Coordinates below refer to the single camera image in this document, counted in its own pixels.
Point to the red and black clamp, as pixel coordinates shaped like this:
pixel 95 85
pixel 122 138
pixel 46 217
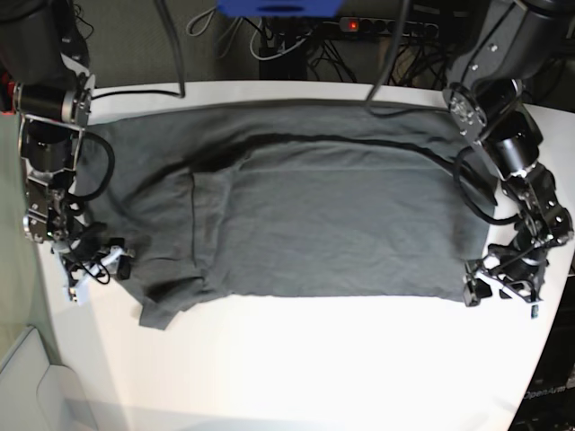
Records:
pixel 7 86

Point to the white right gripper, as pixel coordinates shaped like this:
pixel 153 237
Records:
pixel 81 265

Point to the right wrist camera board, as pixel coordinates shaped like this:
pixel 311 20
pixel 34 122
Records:
pixel 77 295

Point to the blue box at top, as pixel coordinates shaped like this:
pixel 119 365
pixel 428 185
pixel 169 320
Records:
pixel 280 8

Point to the black power strip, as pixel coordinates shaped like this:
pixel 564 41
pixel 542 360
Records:
pixel 385 27

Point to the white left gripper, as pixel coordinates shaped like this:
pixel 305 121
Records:
pixel 520 281

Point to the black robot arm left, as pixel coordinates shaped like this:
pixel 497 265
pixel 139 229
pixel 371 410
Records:
pixel 507 42

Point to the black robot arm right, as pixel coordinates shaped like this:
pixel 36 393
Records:
pixel 46 81

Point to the dark grey t-shirt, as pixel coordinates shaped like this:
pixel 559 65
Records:
pixel 286 200

